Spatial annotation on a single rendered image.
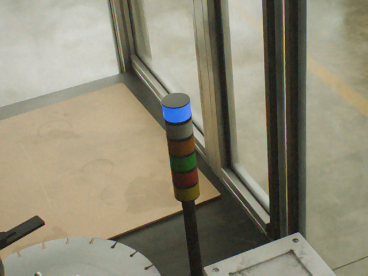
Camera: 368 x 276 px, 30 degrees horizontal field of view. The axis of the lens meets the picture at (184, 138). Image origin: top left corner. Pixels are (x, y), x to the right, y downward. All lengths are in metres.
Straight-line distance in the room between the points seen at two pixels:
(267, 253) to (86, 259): 0.30
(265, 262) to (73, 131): 0.81
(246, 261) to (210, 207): 0.37
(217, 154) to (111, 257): 0.49
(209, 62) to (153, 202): 0.34
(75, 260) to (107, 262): 0.05
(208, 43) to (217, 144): 0.24
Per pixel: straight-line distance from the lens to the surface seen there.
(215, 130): 1.50
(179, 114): 1.07
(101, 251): 1.14
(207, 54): 1.41
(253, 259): 1.16
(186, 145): 1.11
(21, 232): 1.27
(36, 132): 1.84
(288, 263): 1.16
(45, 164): 1.71
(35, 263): 1.16
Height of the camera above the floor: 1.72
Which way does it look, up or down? 34 degrees down
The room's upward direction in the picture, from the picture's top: 7 degrees counter-clockwise
